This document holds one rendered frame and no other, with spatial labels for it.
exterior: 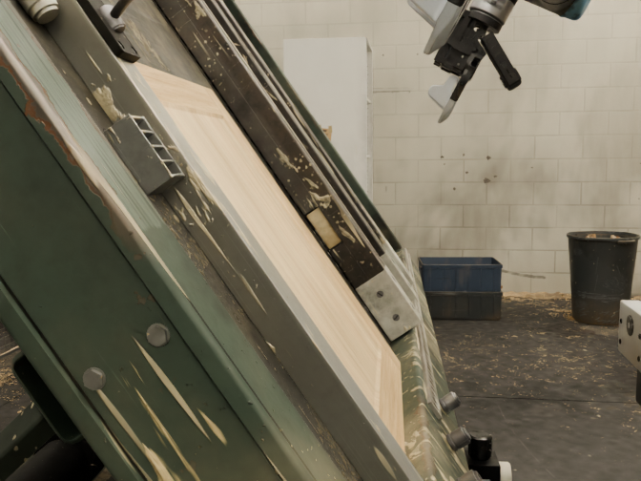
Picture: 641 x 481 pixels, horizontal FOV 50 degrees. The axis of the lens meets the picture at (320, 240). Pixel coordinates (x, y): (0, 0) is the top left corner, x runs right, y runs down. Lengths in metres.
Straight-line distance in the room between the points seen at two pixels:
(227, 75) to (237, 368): 0.98
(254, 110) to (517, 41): 5.16
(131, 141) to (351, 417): 0.34
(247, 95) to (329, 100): 3.59
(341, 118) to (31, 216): 4.50
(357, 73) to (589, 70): 2.32
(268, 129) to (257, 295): 0.70
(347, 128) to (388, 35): 1.65
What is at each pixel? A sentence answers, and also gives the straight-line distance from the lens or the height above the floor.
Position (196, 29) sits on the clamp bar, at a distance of 1.40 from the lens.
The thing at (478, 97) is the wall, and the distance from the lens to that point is 6.32.
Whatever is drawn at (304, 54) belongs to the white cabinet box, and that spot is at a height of 1.94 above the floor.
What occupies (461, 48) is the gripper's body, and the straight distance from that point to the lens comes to 1.38.
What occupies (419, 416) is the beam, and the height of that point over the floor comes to 0.90.
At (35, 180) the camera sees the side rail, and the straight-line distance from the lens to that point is 0.47.
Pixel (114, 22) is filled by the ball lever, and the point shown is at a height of 1.38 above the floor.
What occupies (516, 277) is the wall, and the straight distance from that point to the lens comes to 6.43.
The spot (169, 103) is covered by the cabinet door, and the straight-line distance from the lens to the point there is 0.88.
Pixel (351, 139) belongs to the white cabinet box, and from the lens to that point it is 4.90.
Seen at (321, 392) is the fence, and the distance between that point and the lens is 0.70.
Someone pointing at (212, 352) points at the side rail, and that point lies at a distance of 0.44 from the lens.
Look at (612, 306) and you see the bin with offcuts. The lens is 5.46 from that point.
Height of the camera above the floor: 1.25
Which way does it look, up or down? 7 degrees down
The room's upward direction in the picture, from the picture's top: 1 degrees counter-clockwise
